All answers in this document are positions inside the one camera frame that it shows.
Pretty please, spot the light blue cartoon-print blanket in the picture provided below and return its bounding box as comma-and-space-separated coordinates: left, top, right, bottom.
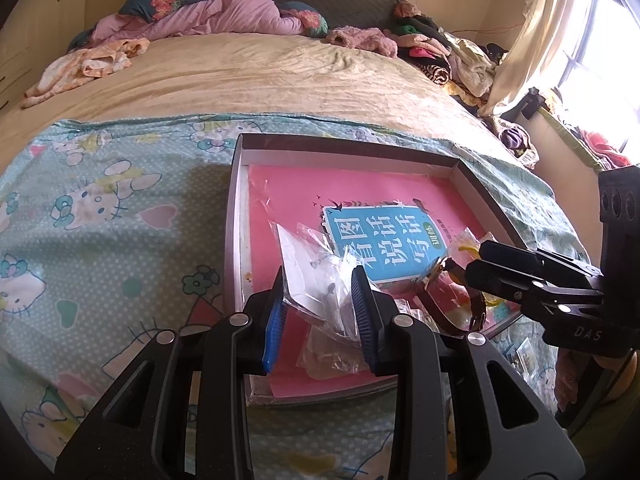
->
0, 112, 596, 480

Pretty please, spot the cream wardrobe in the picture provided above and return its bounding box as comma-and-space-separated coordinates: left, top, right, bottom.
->
0, 0, 101, 116

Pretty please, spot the clear bag with white card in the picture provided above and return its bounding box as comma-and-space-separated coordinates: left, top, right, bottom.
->
276, 220, 362, 348

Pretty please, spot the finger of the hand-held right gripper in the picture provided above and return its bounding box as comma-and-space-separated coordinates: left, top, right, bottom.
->
479, 241, 603, 282
465, 260, 603, 331

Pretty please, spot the small clear jewelry bag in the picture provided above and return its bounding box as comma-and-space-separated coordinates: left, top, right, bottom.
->
505, 337, 538, 376

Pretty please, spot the pink fluffy garment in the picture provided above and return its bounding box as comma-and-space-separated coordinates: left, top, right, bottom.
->
322, 27, 401, 58

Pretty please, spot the pink book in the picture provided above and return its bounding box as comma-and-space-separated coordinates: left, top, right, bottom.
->
245, 162, 521, 396

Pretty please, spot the black gadget on stand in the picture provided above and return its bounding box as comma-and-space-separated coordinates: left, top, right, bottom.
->
522, 87, 546, 121

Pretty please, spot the cream and pink garment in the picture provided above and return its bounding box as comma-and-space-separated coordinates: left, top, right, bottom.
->
22, 37, 151, 108

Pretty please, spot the red garment on windowsill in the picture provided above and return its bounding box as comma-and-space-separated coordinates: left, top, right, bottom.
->
582, 130, 633, 167

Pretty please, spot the small dark floral pillow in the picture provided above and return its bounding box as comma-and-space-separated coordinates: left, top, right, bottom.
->
277, 1, 330, 38

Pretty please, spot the clear bag of yellow rings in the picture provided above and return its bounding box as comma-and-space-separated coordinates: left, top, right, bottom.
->
449, 227, 501, 261

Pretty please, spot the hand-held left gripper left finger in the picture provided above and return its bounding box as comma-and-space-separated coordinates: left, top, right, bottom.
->
55, 265, 288, 480

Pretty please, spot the beige bed cover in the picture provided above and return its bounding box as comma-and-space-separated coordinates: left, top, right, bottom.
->
0, 32, 501, 171

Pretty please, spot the brown leather wristwatch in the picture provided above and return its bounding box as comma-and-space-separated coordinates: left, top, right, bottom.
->
425, 257, 488, 333

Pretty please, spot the pink quilt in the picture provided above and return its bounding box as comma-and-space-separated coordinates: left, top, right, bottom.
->
92, 0, 306, 41

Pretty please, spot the pile of mixed clothes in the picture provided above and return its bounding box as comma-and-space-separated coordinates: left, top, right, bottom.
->
392, 2, 508, 106

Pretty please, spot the clear bag with silver jewelry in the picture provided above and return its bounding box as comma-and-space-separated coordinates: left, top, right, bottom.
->
297, 327, 363, 382

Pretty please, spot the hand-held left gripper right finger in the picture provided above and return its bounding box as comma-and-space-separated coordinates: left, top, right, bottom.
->
350, 266, 586, 480

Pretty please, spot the cream curtain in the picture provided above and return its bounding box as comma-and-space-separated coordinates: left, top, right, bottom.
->
477, 0, 596, 116

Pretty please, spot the dark shallow cardboard box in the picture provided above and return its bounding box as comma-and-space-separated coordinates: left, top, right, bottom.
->
222, 132, 531, 406

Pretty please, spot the window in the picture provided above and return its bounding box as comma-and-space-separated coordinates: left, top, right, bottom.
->
555, 0, 640, 161

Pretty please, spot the woven basket with clothes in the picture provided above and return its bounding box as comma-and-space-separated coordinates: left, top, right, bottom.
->
492, 115, 541, 168

